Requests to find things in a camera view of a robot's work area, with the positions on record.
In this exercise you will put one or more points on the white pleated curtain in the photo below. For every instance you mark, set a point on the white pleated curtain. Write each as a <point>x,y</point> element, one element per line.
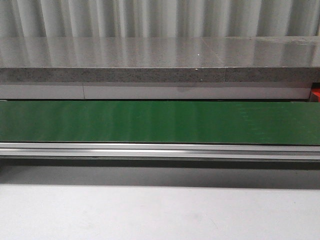
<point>159,18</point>

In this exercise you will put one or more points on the red object at right edge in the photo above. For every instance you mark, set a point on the red object at right edge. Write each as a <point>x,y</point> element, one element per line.
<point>315,95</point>

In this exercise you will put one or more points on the grey granite counter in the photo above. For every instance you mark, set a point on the grey granite counter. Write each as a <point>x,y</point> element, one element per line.
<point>155,68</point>

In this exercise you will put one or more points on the aluminium conveyor frame rail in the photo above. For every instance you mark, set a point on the aluminium conveyor frame rail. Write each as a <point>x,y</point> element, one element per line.
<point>148,150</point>

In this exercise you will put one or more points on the green conveyor belt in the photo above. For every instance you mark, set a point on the green conveyor belt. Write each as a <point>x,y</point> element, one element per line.
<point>222,122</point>

